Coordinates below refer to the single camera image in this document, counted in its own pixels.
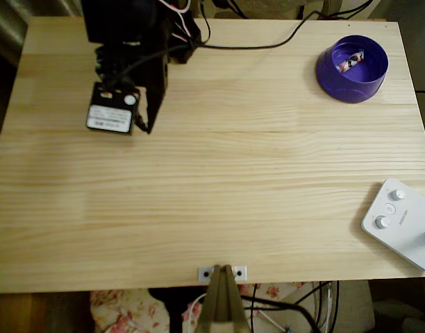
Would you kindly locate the metal corner bracket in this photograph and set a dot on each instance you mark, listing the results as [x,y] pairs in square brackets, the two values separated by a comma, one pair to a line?
[202,274]

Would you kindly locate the floral cloth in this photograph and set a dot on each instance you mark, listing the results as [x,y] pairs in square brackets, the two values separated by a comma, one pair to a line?
[122,312]

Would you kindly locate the aluminium profile mast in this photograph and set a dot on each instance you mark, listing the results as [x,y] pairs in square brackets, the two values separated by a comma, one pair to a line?
[221,305]

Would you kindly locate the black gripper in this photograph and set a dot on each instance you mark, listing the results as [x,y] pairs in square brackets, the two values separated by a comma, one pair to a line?
[156,91]

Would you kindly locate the white control box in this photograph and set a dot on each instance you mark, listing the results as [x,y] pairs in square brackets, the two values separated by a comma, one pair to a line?
[400,225]

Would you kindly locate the candy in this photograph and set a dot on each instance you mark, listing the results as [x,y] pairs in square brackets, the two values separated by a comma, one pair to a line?
[351,62]

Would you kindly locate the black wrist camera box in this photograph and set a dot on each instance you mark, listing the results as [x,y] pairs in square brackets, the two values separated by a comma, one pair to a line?
[110,111]

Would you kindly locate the purple plastic bowl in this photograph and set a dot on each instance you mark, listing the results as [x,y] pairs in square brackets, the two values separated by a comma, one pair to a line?
[341,90]

